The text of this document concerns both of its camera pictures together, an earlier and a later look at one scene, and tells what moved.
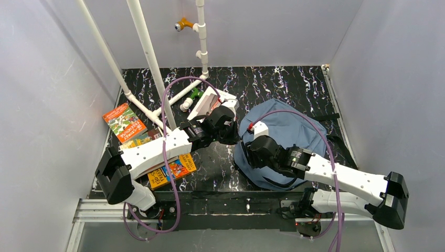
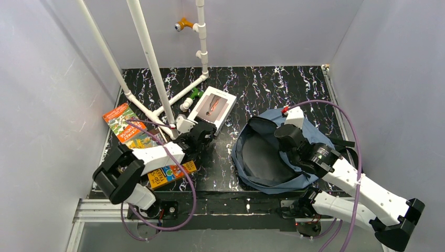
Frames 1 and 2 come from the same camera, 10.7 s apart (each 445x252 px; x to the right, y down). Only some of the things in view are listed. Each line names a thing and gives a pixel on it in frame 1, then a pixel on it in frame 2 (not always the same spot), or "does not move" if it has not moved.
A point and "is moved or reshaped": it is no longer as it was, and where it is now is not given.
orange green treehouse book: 124,123 does not move
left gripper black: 229,133 to 205,130
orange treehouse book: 185,165 does not move
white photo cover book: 211,98 does not move
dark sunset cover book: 151,135 does not move
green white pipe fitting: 188,102 does not move
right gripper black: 246,149 to 284,133
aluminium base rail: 96,209 does not move
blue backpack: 292,126 is moved or reshaped
